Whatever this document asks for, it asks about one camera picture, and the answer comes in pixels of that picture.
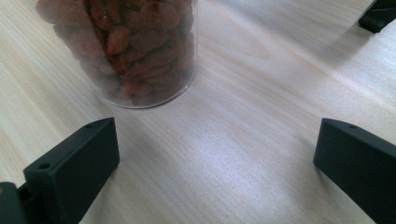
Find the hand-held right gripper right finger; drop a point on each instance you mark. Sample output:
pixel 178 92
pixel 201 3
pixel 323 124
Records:
pixel 358 161

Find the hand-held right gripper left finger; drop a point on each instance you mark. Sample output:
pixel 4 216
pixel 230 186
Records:
pixel 73 163

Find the clear jar of almonds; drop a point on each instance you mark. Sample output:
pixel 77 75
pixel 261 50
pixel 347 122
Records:
pixel 130 49

